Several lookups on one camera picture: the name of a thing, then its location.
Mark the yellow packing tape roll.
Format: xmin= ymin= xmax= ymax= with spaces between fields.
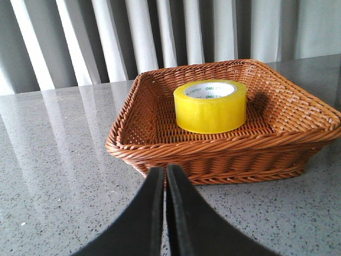
xmin=173 ymin=79 xmax=247 ymax=134

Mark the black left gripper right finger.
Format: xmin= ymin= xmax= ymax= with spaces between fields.
xmin=166 ymin=165 xmax=275 ymax=255

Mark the brown wicker basket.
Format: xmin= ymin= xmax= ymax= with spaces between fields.
xmin=106 ymin=59 xmax=340 ymax=185

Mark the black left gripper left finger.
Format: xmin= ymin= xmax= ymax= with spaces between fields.
xmin=74 ymin=167 xmax=164 ymax=255

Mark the grey white curtain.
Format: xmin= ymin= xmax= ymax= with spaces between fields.
xmin=1 ymin=1 xmax=340 ymax=95

